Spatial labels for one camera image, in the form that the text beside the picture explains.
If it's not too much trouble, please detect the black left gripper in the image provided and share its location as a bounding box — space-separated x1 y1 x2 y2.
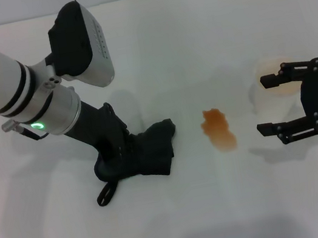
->
59 93 138 175

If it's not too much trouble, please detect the orange-brown liquid stain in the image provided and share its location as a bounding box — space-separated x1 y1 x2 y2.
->
197 104 240 157

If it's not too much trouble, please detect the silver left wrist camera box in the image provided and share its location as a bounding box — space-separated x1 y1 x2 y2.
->
36 0 118 97

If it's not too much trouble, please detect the dark terry rag with loop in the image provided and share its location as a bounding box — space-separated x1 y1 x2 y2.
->
85 117 188 207

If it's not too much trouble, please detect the left arm cable with plug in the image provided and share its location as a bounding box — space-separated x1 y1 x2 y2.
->
1 113 51 146

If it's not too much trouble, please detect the white paper cup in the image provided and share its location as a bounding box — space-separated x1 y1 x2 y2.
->
243 51 306 123

